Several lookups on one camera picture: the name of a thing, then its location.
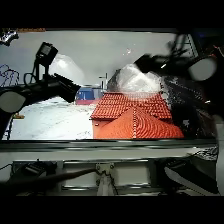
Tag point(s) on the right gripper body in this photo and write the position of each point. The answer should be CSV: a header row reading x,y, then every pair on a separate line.
x,y
148,63

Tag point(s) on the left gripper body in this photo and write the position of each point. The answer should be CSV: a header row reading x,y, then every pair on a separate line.
x,y
66,88

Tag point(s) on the black white striped shirt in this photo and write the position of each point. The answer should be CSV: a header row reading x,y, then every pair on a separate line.
x,y
186,110

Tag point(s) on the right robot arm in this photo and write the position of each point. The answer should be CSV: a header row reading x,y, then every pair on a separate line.
x,y
203,70

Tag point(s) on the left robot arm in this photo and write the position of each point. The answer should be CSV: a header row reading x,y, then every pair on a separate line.
x,y
23,95

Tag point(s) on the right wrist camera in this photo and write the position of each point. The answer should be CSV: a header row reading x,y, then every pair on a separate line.
x,y
176,45

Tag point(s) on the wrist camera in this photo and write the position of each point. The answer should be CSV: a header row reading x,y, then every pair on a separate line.
x,y
46,51
176,45

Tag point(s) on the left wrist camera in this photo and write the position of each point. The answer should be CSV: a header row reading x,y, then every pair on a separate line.
x,y
46,51

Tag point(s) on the silver frame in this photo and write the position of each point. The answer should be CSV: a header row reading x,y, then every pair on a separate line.
x,y
133,154

